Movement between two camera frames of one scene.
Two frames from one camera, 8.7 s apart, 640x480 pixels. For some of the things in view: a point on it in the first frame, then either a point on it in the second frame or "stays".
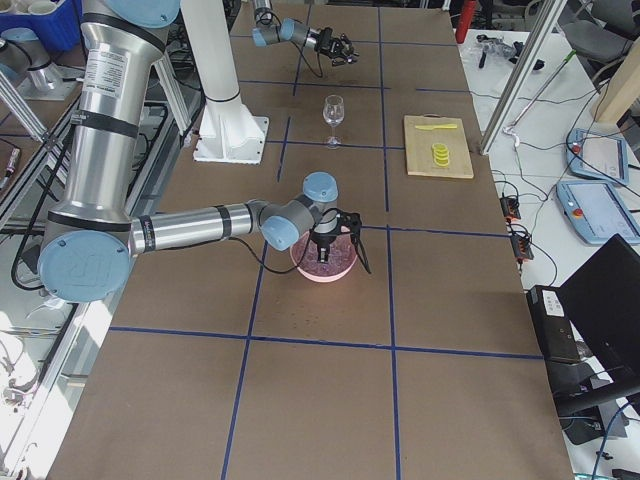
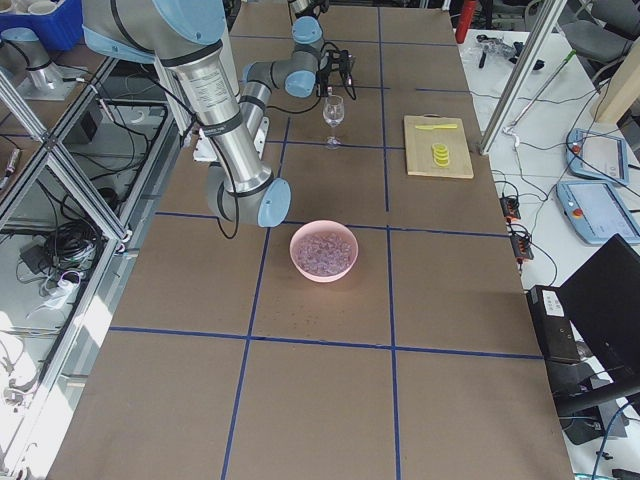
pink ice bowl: [342, 252] stays
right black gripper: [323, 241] → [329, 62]
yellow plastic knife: [438, 126] stays
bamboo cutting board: [420, 142] stays
